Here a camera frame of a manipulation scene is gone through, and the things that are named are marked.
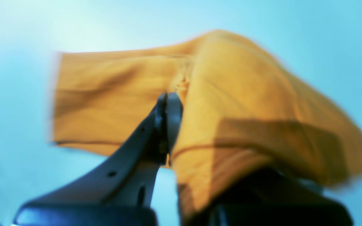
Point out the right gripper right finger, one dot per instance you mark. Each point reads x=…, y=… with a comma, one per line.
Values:
x=268, y=198

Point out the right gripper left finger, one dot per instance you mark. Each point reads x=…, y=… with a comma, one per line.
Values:
x=119, y=191

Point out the orange T-shirt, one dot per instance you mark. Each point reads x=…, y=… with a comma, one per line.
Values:
x=242, y=111

